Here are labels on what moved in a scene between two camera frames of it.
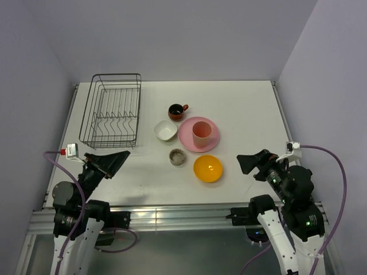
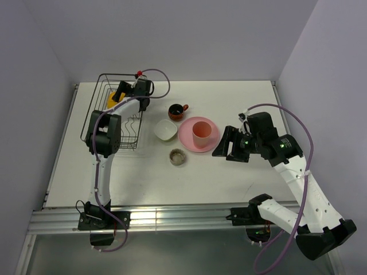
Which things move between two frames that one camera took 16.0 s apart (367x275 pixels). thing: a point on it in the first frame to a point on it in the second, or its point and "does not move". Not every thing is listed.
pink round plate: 185,134 does not move
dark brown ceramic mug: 176,112 does not move
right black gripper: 271,160 to 231,134
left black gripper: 106,164 to 125,87
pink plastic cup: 201,132 does not move
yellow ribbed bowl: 207,168 to 110,102
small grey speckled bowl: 176,157 does not move
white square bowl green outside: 165,130 does not move
